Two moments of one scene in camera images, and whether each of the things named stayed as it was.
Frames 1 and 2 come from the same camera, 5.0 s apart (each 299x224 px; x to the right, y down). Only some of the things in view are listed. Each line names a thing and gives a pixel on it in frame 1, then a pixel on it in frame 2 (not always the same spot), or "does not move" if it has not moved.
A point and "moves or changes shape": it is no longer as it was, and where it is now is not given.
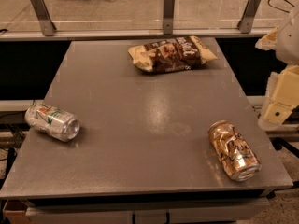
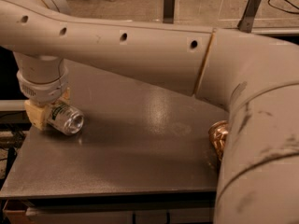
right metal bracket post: x=245 y=22 does not move
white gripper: x=290 y=37 -> x=42 y=90
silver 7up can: x=52 y=121 moves or changes shape
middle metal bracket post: x=168 y=13 does not move
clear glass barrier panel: x=39 y=7 does not move
